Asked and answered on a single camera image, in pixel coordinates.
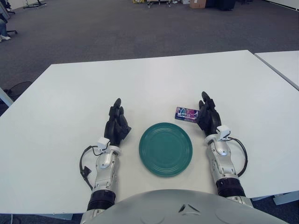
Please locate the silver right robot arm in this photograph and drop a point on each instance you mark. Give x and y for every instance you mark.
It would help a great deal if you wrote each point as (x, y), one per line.
(222, 158)

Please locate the black office chair base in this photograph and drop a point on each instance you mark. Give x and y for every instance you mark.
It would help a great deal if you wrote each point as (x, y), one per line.
(12, 31)

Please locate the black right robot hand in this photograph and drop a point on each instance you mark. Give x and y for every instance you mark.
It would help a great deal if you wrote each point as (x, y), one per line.
(210, 119)

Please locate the black case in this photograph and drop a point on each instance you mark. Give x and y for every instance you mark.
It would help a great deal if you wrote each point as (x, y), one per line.
(222, 4)

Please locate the seated person in jeans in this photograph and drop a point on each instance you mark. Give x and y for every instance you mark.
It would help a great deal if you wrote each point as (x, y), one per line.
(2, 28)

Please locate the white table leg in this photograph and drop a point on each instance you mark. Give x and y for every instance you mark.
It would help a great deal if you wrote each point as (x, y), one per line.
(5, 98)

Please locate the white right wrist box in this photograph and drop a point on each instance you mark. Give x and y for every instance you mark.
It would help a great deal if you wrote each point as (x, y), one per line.
(223, 131)

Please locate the green round plate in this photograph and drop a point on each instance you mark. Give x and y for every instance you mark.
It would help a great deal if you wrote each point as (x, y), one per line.
(165, 149)

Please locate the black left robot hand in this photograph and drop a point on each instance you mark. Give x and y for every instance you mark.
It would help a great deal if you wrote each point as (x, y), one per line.
(115, 128)

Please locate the white table frame rail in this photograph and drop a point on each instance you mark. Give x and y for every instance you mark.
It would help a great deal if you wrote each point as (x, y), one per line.
(280, 199)

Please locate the black wheeled cart base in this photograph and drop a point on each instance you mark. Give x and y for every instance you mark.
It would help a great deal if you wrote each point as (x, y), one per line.
(161, 2)

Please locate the blue purple gum pack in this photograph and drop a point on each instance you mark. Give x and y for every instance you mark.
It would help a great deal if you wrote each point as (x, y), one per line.
(184, 113)

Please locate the grey robot torso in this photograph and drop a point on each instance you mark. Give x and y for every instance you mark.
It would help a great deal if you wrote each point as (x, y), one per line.
(182, 210)

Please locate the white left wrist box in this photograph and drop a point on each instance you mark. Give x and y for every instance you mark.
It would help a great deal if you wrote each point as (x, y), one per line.
(102, 143)

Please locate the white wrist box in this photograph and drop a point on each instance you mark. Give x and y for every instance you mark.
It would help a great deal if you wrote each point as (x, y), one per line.
(223, 131)
(102, 143)

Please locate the black floor stand base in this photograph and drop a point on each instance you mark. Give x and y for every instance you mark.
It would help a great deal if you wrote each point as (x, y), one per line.
(38, 4)

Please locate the brown cardboard box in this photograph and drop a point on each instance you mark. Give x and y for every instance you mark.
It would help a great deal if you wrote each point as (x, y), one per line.
(197, 3)

